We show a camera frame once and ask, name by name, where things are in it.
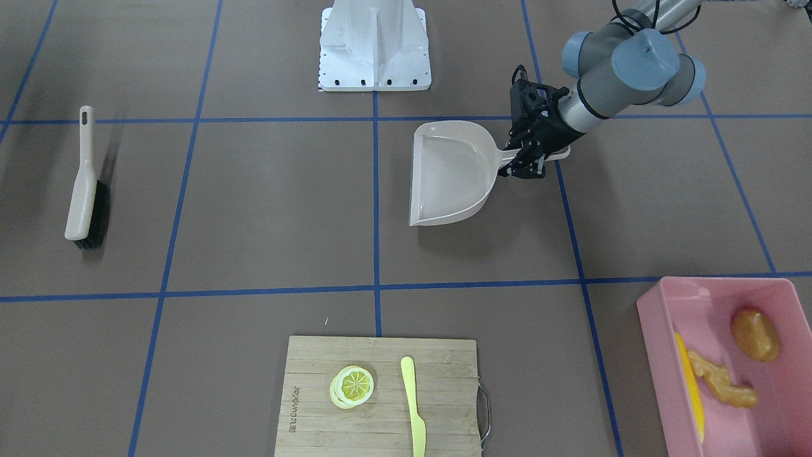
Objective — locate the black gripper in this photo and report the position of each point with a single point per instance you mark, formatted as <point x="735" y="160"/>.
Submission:
<point x="550" y="129"/>

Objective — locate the beige plastic dustpan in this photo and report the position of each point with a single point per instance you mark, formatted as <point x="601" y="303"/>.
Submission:
<point x="455" y="165"/>

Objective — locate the yellow toy corn cob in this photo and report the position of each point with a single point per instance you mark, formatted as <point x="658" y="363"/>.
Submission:
<point x="692" y="387"/>

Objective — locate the brown toy potato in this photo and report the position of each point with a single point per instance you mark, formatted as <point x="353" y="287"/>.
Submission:
<point x="755" y="334"/>

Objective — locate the tan toy ginger root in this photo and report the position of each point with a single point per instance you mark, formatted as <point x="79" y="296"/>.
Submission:
<point x="718" y="380"/>

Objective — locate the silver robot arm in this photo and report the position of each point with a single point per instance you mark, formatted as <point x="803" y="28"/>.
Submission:
<point x="631" y="61"/>

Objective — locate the pink plastic bin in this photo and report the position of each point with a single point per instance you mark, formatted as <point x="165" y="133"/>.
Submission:
<point x="701" y="310"/>

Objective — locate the yellow toy lemon slices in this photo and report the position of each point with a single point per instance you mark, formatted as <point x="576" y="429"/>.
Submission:
<point x="352" y="386"/>

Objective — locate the yellow plastic toy knife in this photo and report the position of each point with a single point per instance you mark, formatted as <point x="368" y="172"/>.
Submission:
<point x="418" y="430"/>

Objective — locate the wooden cutting board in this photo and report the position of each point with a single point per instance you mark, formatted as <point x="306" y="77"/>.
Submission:
<point x="447" y="390"/>

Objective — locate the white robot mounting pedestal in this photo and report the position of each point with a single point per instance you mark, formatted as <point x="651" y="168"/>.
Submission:
<point x="374" y="46"/>

